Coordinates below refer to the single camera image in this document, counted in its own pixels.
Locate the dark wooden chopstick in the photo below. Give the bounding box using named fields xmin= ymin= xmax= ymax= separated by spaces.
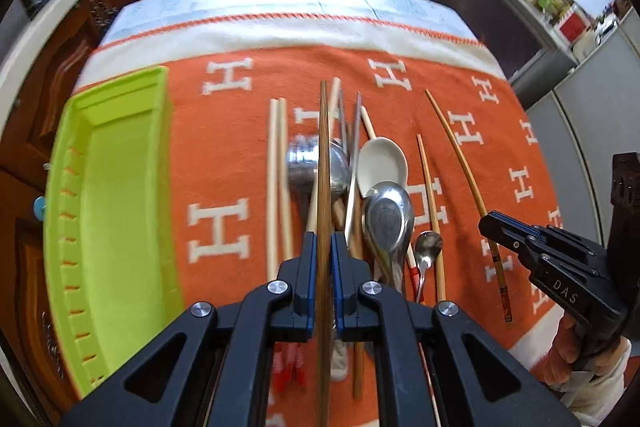
xmin=316 ymin=81 xmax=332 ymax=426

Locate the light chopstick red striped end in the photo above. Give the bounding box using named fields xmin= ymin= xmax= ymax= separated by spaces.
xmin=277 ymin=98 xmax=306 ymax=389

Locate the right hand holding gripper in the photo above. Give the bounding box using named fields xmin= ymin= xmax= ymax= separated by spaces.
xmin=542 ymin=313 xmax=629 ymax=386

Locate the long bamboo chopstick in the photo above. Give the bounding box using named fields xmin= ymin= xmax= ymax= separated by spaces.
xmin=425 ymin=89 xmax=513 ymax=324

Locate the short bamboo chopstick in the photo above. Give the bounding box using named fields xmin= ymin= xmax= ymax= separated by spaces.
xmin=416 ymin=134 xmax=447 ymax=303

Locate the small steel spoon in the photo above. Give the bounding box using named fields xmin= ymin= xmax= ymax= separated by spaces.
xmin=414 ymin=231 xmax=442 ymax=303

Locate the large steel soup spoon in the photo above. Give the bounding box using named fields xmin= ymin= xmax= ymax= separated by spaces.
xmin=361 ymin=181 xmax=414 ymax=294

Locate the orange blanket with H pattern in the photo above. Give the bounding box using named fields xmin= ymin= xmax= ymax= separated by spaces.
xmin=79 ymin=13 xmax=562 ymax=369

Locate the lime green plastic tray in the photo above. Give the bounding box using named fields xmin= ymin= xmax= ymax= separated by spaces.
xmin=43 ymin=66 xmax=184 ymax=398

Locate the white ceramic soup spoon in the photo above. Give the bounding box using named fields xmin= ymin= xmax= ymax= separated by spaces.
xmin=357 ymin=106 xmax=408 ymax=197

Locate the grey side cabinet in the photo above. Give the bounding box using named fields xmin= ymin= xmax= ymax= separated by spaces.
xmin=432 ymin=0 xmax=577 ymax=108

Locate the steel ladle spoon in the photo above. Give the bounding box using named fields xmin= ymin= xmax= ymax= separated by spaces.
xmin=286 ymin=135 xmax=350 ymax=199

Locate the light wooden chopstick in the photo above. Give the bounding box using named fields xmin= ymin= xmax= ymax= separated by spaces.
xmin=266 ymin=98 xmax=278 ymax=281

